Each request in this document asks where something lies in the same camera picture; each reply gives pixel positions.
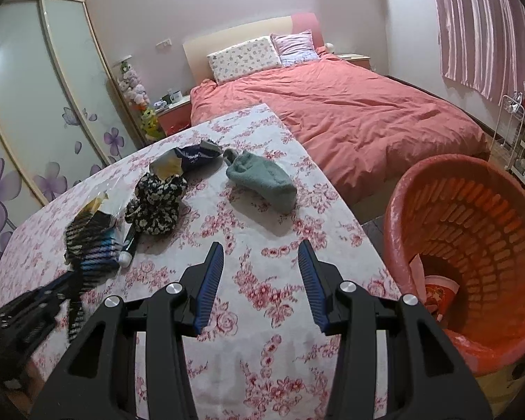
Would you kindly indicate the right bedside nightstand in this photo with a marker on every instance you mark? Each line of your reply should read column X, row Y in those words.
column 357, row 59

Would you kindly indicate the red plastic laundry basket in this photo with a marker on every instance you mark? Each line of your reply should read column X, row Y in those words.
column 465, row 220

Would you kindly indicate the pink floral tablecloth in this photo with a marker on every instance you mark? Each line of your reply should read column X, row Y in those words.
column 261, row 356

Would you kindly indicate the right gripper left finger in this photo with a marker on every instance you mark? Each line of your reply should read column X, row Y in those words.
column 200, row 283

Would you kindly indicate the stack of plush toys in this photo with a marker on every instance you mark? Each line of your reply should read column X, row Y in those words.
column 137, row 99

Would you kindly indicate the black floral fabric item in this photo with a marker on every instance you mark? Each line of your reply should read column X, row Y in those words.
column 155, row 206

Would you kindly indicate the white wire rack trolley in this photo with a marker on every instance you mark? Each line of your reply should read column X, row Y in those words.
column 505, row 146

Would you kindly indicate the green tube white cap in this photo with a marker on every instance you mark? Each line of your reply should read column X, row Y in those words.
column 128, row 248

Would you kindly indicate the beige pink headboard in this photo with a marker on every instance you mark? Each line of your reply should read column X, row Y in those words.
column 197, row 49

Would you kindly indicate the floral glass wardrobe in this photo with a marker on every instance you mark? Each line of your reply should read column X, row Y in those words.
column 61, row 116

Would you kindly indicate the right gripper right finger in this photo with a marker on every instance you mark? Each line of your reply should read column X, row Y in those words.
column 320, row 280

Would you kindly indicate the white floral pillow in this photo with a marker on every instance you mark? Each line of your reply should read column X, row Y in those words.
column 243, row 59

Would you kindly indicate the left red nightstand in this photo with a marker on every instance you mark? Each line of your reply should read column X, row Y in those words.
column 176, row 117

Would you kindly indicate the teal fuzzy sock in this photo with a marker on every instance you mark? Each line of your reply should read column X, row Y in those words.
column 264, row 177

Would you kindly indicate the pink striped curtain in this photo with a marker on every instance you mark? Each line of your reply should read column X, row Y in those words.
column 482, row 44

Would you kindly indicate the pink striped pillow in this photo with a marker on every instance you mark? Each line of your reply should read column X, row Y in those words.
column 295, row 48

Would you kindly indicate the black striped snack bag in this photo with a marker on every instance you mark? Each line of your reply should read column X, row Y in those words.
column 92, row 247

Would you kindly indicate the bed with red duvet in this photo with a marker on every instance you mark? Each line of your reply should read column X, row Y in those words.
column 361, row 128

